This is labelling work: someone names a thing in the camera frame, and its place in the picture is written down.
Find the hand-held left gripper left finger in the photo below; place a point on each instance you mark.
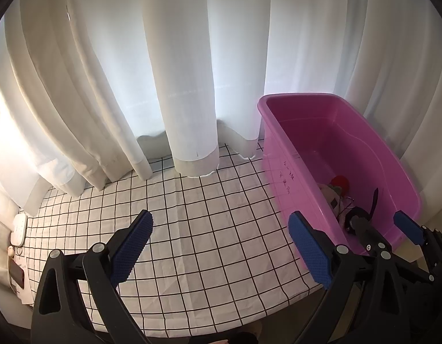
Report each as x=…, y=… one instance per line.
x=131, y=247

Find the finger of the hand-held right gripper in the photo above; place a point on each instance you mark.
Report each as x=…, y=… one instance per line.
x=409, y=227
x=366, y=234

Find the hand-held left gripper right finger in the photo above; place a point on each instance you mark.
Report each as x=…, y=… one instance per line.
x=310, y=254

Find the black wrist watch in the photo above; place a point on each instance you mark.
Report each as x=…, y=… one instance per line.
x=374, y=200

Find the pink plastic bin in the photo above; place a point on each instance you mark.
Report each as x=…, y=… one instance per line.
x=314, y=132

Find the white black grid tablecloth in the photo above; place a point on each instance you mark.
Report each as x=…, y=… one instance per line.
x=206, y=222

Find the white power strip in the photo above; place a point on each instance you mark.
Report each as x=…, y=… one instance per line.
x=18, y=229

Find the dark smartphone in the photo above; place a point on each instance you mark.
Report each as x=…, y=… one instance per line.
x=16, y=276

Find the white curtain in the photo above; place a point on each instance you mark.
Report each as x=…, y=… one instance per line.
x=170, y=61

